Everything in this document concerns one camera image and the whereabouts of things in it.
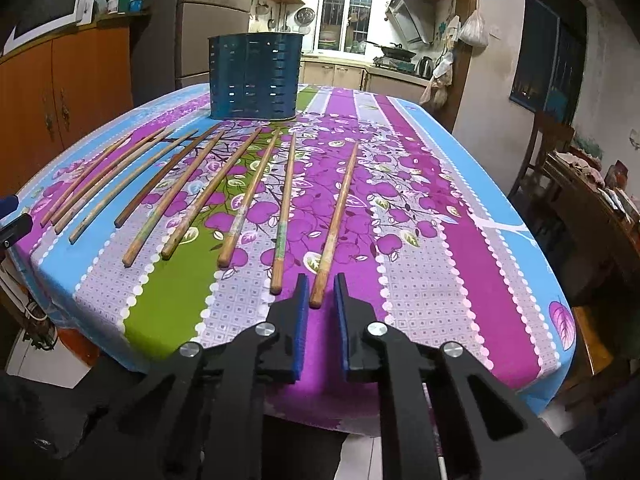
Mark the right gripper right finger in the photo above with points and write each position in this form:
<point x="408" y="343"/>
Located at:
<point x="359" y="360"/>

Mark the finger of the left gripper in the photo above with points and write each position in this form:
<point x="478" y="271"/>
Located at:
<point x="8" y="204"/>
<point x="15" y="231"/>

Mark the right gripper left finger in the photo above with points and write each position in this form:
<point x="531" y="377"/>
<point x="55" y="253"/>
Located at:
<point x="284" y="357"/>

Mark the wooden chopstick nine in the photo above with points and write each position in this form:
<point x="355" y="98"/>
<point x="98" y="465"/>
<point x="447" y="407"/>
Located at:
<point x="280" y="246"/>

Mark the wooden chopstick eight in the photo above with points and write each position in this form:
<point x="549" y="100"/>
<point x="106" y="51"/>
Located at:
<point x="231" y="238"/>

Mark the wooden chopstick ten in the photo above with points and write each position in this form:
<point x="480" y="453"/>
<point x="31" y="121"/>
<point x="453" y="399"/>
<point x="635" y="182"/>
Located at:
<point x="322" y="277"/>

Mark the wooden chopstick six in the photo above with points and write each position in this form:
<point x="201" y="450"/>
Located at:
<point x="137" y="244"/>

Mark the wooden chopstick seven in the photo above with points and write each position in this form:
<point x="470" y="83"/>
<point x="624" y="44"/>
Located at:
<point x="176" y="237"/>

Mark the kitchen window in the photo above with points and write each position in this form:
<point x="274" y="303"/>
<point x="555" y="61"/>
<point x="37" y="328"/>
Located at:
<point x="343" y="26"/>

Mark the orange wooden cabinet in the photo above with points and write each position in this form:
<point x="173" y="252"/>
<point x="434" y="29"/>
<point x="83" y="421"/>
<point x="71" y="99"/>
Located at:
<point x="60" y="87"/>

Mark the floral striped tablecloth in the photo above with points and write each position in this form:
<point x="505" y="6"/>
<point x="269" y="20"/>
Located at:
<point x="427" y="238"/>

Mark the white microwave oven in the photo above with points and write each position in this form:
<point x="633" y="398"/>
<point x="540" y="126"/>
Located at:
<point x="44" y="16"/>

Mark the white bottle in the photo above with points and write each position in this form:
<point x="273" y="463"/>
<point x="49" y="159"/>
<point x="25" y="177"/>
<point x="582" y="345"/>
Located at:
<point x="112" y="6"/>

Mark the blue lidded jar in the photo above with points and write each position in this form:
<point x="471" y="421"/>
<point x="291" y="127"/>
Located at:
<point x="135" y="6"/>

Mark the blue perforated utensil holder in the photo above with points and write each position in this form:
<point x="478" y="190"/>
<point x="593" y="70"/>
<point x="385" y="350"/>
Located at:
<point x="254" y="75"/>

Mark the dark wooden side table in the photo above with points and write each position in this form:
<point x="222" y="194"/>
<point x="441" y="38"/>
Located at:
<point x="599" y="233"/>

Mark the steel kettle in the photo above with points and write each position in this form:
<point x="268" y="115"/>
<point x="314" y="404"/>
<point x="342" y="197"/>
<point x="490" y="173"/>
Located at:
<point x="425" y="67"/>

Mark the wooden dining chair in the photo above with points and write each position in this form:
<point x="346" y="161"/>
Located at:
<point x="527" y="193"/>

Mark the black wok on stove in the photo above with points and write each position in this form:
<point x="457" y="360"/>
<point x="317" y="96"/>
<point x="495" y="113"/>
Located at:
<point x="397" y="53"/>

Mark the grey refrigerator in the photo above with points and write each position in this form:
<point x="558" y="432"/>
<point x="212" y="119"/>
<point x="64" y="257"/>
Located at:
<point x="172" y="51"/>

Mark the range hood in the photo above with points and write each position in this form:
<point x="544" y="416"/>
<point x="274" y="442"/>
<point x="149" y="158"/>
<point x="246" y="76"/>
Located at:
<point x="414" y="20"/>

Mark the white hanging plastic bag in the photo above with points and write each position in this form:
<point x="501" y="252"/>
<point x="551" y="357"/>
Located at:
<point x="474" y="31"/>

